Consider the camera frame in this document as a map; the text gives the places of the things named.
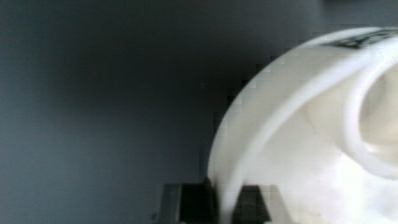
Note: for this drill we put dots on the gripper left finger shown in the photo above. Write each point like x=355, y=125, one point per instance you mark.
x=186, y=204

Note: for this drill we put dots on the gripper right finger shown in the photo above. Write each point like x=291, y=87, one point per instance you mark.
x=259, y=207

